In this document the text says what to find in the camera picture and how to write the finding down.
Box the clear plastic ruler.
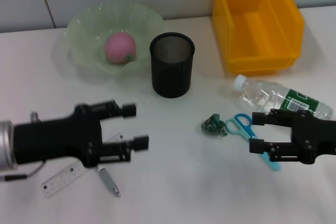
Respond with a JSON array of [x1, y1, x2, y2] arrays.
[[41, 131, 127, 199]]

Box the grey ballpoint pen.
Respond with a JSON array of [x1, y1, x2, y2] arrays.
[[29, 112, 122, 198]]

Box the clear green-label water bottle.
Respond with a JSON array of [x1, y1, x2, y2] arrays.
[[233, 74, 334, 121]]

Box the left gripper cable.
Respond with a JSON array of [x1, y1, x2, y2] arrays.
[[0, 158, 46, 183]]

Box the black mesh pen holder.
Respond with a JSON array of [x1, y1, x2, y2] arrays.
[[149, 32, 196, 99]]

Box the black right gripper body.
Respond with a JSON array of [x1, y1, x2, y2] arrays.
[[290, 110, 336, 165]]

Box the green plastic wrapper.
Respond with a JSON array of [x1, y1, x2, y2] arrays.
[[201, 113, 228, 139]]

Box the blue scissors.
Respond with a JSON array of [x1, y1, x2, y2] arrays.
[[224, 113, 281, 172]]

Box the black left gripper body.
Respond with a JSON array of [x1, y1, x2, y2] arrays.
[[13, 103, 103, 168]]

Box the pink peach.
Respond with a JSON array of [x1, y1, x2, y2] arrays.
[[104, 31, 138, 65]]

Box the yellow plastic bin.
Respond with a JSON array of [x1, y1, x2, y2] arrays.
[[212, 0, 306, 75]]

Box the green glass fruit plate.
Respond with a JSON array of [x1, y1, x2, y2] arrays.
[[65, 0, 164, 74]]

